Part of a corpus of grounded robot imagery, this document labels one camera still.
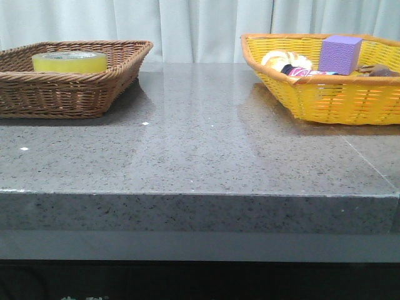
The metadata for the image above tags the yellow-green tape roll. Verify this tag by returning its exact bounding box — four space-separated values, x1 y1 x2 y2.
31 51 108 74

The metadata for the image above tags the white and tan bread roll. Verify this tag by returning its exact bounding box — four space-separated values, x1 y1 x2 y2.
261 50 313 71

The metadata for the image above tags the black pink labelled bottle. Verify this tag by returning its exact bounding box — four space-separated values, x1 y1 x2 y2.
281 64 338 77

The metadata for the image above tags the white curtain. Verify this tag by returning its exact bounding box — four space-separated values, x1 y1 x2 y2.
1 1 399 63

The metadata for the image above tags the yellow woven plastic basket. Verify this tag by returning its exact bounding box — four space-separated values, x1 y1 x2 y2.
241 33 399 125

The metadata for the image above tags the purple foam cube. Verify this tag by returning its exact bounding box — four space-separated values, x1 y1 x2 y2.
319 35 363 75

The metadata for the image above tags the brown wicker basket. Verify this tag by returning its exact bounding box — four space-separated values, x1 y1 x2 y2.
1 40 153 119

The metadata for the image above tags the brown dried leaf toy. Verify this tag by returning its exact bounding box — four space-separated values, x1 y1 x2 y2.
356 64 399 77

